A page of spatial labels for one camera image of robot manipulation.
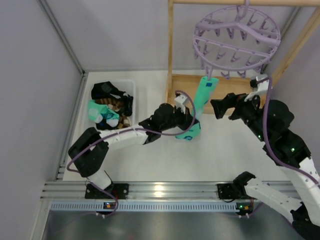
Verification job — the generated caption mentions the mint green sock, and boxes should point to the mint green sock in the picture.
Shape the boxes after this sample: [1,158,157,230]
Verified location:
[87,100,120,130]
[175,76,219,141]

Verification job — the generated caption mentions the black blue sock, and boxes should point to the black blue sock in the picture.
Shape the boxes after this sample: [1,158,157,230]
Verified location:
[91,81,134,117]

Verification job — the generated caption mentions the brown striped sock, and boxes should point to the brown striped sock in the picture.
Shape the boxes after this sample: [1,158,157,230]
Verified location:
[95,98,131,130]

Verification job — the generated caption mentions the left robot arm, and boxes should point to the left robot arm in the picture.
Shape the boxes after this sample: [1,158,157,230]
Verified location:
[66,103,199,194]

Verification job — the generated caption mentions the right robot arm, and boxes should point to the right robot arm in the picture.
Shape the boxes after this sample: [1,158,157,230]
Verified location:
[210,93,320,240]

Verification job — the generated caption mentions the purple round clip hanger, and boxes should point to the purple round clip hanger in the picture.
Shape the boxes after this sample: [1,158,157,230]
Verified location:
[192,1,281,79]

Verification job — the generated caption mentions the white plastic laundry basket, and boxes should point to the white plastic laundry basket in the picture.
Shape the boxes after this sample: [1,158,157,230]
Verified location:
[87,81,134,131]

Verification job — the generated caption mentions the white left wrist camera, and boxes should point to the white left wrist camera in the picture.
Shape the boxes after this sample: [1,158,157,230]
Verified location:
[174,92,191,114]

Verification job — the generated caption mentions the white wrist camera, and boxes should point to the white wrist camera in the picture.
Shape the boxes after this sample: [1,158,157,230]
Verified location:
[244,74,272,102]
[174,92,191,114]

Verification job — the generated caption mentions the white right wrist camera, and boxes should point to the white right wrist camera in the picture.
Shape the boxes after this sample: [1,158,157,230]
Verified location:
[244,74,272,102]

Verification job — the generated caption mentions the wooden hanger rack frame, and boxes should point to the wooden hanger rack frame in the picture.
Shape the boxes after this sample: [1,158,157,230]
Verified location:
[165,0,320,107]

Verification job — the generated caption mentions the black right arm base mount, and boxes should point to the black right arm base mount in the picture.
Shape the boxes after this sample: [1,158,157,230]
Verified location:
[217,183,247,203]

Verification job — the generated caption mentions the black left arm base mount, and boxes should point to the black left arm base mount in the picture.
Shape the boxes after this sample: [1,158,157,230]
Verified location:
[84,183,130,200]

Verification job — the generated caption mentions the aluminium frame post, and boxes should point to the aluminium frame post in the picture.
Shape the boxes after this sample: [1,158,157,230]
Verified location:
[37,0,87,76]

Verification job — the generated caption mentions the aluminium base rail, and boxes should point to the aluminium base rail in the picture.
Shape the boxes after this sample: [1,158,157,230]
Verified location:
[40,181,224,201]

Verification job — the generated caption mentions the grey slotted cable duct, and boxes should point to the grey slotted cable duct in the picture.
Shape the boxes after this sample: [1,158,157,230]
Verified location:
[50,201,252,213]

